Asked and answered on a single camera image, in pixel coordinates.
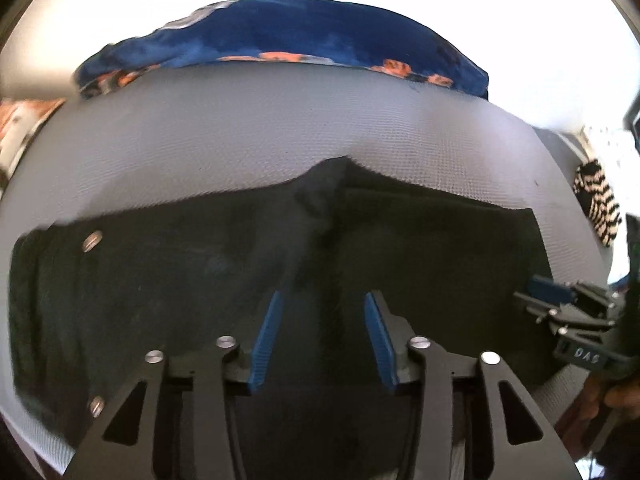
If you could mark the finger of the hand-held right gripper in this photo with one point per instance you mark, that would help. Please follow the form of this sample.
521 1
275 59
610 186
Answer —
550 289
575 317

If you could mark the white dotted cloth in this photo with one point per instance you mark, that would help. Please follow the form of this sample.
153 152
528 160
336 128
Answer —
607 142

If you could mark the blue floral blanket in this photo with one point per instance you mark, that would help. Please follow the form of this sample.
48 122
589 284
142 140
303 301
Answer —
300 25

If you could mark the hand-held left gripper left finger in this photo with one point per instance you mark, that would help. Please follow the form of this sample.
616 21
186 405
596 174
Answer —
265 345

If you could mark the white orange floral pillow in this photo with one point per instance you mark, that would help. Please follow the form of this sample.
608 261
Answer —
20 130

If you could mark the black pants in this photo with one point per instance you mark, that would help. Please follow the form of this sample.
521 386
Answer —
175 270

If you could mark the person's right hand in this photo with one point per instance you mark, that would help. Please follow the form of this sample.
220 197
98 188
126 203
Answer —
622 392

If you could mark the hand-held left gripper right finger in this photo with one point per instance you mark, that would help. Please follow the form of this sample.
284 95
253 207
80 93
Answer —
381 345

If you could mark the grey mesh mat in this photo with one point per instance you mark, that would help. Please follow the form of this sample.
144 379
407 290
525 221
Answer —
250 125

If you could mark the black white striped knit cloth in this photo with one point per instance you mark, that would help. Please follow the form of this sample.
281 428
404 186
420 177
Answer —
597 200

